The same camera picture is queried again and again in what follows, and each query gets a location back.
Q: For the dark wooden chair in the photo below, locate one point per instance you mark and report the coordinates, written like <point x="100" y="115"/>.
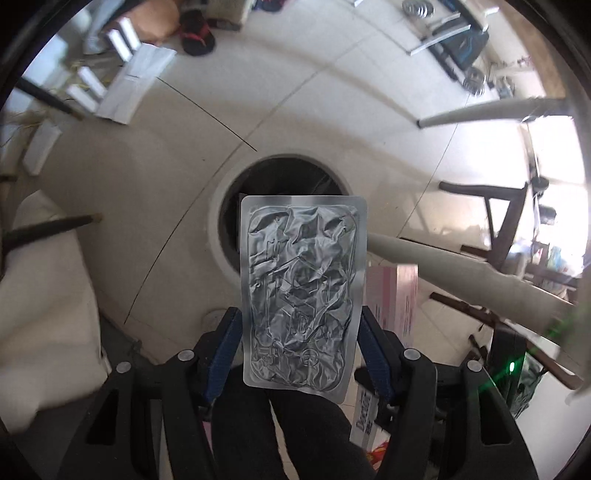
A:
<point x="503" y="221"/>

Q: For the black red slipper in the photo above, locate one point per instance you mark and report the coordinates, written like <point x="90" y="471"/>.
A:
<point x="197" y="34"/>

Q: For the black exercise bench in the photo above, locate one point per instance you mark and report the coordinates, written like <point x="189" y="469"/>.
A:
<point x="461" y="46"/>

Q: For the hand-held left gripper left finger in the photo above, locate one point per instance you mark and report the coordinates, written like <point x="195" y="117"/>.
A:
<point x="225" y="353"/>

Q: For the red yellow printed box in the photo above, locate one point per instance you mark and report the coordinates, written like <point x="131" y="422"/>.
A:
<point x="379" y="457"/>

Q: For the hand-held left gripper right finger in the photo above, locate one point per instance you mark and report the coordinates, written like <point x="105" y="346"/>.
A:
<point x="375" y="353"/>

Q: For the white folded carton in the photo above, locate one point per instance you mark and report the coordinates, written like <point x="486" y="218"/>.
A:
<point x="134" y="83"/>

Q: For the white small box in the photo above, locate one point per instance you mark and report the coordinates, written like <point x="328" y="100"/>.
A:
<point x="123" y="37"/>
<point x="87" y="90"/>
<point x="42" y="147"/>

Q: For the white round trash bin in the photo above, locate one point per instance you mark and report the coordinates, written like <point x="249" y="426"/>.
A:
<point x="281" y="177"/>

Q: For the person's dark fleece clothing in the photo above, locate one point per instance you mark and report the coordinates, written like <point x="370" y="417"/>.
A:
<point x="300" y="438"/>

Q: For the white cloth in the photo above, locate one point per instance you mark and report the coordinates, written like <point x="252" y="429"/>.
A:
<point x="46" y="323"/>

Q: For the silver foil blister pack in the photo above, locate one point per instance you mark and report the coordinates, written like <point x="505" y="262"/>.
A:
<point x="300" y="286"/>

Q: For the white printed box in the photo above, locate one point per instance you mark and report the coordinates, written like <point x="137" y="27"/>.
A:
<point x="364" y="415"/>

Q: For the pink cardboard box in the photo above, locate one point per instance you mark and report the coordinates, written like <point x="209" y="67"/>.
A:
<point x="397" y="300"/>

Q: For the white table leg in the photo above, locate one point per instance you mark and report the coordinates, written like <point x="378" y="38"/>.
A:
<point x="485" y="113"/>
<point x="461" y="277"/>

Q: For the metal weight plate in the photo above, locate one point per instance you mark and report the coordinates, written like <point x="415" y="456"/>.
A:
<point x="474" y="81"/>
<point x="415" y="8"/>

